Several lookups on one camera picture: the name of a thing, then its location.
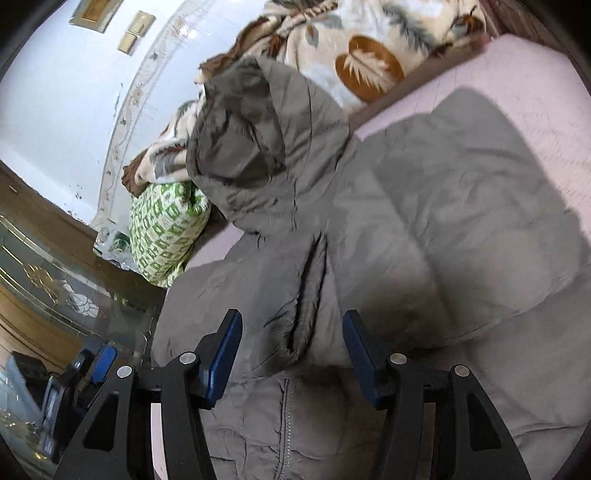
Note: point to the grey-brown puffer jacket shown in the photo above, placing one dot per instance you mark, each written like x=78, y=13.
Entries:
x=415, y=207

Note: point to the pink bed sheet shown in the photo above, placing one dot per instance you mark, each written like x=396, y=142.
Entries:
x=531, y=69

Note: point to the gold wall frame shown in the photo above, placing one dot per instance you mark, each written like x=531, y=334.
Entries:
x=94, y=11

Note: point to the wooden cabinet with glass door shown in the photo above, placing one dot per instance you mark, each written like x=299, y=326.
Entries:
x=41, y=277

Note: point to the clear glassware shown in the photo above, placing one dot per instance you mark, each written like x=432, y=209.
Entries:
x=110, y=244

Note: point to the green checked pillow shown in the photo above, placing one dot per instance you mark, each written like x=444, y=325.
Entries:
x=161, y=230

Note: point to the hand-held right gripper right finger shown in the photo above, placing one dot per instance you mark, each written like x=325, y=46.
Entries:
x=362, y=362

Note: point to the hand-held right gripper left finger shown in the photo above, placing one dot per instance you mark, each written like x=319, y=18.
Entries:
x=225, y=357

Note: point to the gold wall switch plate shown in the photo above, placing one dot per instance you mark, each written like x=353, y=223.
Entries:
x=127, y=43
x=141, y=23

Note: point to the leaf print fleece blanket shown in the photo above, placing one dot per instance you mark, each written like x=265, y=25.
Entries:
x=369, y=46

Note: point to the white ornate headboard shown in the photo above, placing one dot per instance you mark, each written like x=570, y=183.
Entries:
x=138, y=92

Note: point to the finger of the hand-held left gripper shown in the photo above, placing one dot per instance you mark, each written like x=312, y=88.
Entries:
x=104, y=364

